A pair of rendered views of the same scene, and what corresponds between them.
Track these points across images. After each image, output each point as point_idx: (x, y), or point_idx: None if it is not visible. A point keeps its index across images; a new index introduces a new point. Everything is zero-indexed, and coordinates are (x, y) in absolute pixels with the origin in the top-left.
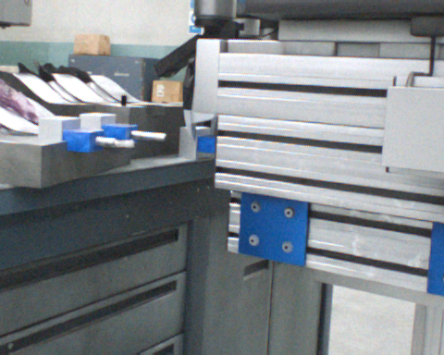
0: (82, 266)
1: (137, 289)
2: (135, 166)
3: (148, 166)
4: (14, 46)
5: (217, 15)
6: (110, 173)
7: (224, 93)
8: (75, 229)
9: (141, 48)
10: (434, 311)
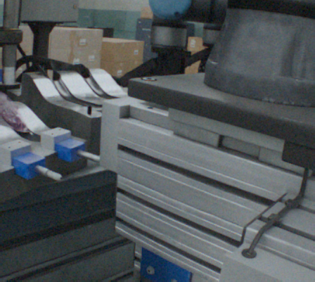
0: (55, 233)
1: (100, 244)
2: (87, 171)
3: (98, 171)
4: (106, 13)
5: (166, 45)
6: (62, 181)
7: (121, 157)
8: (43, 214)
9: None
10: None
